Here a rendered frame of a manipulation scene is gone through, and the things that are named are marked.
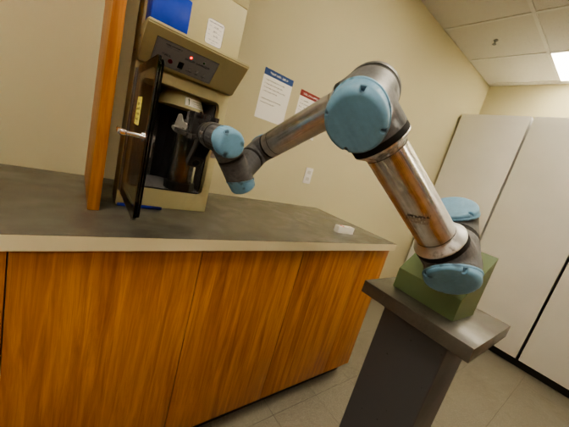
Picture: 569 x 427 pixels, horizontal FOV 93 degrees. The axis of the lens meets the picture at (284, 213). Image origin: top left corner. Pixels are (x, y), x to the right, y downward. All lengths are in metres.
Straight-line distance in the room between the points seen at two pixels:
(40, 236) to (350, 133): 0.70
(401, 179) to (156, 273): 0.72
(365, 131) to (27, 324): 0.90
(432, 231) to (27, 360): 1.03
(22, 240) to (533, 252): 3.32
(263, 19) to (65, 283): 1.49
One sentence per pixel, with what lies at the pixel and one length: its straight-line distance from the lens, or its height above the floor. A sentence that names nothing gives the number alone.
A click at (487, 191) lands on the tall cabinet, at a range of 3.38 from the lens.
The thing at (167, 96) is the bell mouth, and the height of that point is 1.34.
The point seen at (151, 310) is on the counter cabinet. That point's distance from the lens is 0.99.
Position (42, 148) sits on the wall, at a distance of 1.50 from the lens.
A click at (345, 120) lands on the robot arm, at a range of 0.51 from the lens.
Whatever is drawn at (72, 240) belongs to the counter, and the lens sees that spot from 0.81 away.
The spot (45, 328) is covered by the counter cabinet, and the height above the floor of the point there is 0.67.
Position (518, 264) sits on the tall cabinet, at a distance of 3.30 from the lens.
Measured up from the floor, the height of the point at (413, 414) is 0.65.
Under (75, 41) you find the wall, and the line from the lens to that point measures 1.49.
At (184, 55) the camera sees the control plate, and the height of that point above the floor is 1.46.
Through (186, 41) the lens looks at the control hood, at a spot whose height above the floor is 1.49.
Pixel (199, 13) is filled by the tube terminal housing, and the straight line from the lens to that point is 1.15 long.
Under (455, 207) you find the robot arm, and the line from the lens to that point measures 0.82.
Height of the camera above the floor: 1.25
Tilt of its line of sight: 11 degrees down
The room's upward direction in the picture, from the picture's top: 16 degrees clockwise
